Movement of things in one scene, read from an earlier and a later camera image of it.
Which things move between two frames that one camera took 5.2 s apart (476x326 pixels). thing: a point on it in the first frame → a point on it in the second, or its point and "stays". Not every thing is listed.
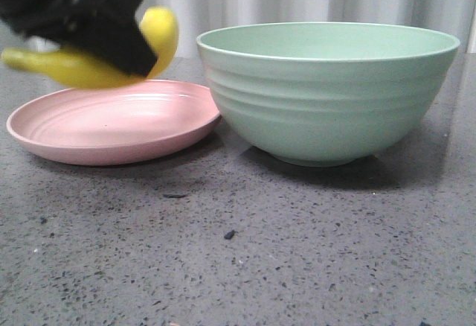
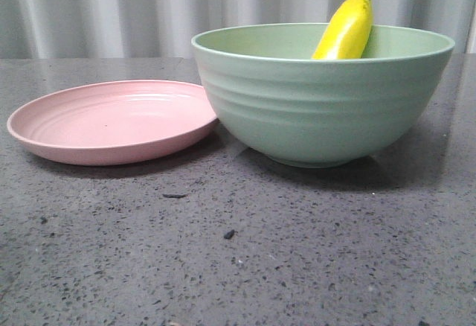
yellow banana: (160, 29) → (347, 33)
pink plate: (111, 125) stays
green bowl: (327, 94) stays
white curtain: (204, 0) stays
